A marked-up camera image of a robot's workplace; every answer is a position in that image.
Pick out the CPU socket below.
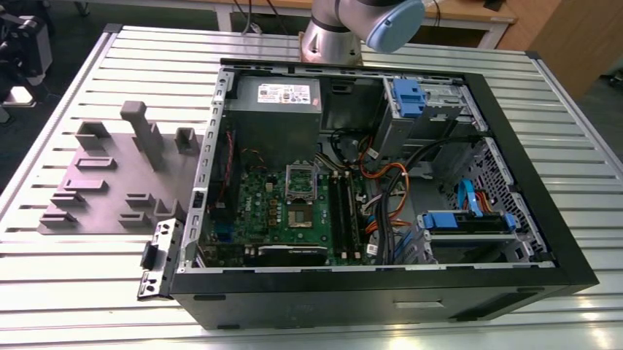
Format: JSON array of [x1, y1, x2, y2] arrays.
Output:
[[285, 203, 319, 230]]

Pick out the grey plastic parts rack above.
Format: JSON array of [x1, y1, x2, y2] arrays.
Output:
[[36, 100, 208, 236]]

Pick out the grey Dell power supply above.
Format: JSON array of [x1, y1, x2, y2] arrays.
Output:
[[224, 75, 324, 163]]

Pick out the green motherboard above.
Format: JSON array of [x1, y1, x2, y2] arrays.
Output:
[[206, 166, 379, 268]]

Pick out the metal socket cover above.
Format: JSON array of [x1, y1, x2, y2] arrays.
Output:
[[284, 163, 321, 204]]

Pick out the black RAM slot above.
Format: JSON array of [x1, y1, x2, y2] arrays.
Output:
[[340, 170, 365, 258], [325, 171, 349, 258]]

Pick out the black graphics card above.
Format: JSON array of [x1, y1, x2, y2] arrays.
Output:
[[244, 243, 329, 268]]

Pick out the grey metal drive cage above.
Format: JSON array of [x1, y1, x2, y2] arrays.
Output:
[[379, 74, 489, 160]]

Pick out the wooden desk white legs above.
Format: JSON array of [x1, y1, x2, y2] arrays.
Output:
[[213, 0, 517, 49]]

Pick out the black open PC case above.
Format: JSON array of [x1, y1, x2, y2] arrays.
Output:
[[164, 57, 600, 331]]

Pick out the black disk in blue carrier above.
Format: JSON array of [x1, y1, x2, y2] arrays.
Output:
[[419, 211, 517, 235]]

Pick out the grey metal disk bay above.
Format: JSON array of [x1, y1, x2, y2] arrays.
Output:
[[416, 209, 551, 265]]

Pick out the brown wooden cabinet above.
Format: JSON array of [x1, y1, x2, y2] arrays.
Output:
[[527, 0, 623, 99]]

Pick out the grey metal card bracket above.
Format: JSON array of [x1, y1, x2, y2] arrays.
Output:
[[137, 217, 185, 302]]

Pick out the orange wire bundle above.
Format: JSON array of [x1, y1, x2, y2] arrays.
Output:
[[359, 163, 413, 234]]

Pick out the thick black cable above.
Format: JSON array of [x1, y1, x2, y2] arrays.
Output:
[[375, 133, 484, 264]]

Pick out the blue flat data cable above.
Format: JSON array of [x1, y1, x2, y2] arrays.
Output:
[[456, 179, 484, 217]]

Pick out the orange flat data cable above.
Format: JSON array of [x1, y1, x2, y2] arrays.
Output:
[[476, 189, 495, 217]]

